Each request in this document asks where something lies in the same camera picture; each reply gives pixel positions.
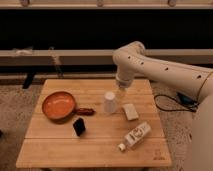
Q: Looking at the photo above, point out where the black cable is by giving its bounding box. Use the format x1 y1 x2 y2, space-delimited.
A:
153 92 200 113

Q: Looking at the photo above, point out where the orange pan with red handle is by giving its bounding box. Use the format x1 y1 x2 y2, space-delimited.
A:
42 91 95 120

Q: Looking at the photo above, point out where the wooden table top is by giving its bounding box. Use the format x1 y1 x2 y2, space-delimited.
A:
16 79 172 168

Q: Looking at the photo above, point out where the white sponge block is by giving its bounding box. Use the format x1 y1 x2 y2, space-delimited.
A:
122 104 139 121

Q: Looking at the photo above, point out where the black eraser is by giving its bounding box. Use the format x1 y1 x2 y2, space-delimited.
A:
73 118 86 136

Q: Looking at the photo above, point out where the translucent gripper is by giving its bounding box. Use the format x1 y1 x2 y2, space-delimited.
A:
115 74 133 101

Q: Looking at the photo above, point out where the white plastic bottle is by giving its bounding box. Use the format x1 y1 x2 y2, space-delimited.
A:
118 122 151 151

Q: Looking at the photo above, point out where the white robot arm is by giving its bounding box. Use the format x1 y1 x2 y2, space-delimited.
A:
113 41 213 171

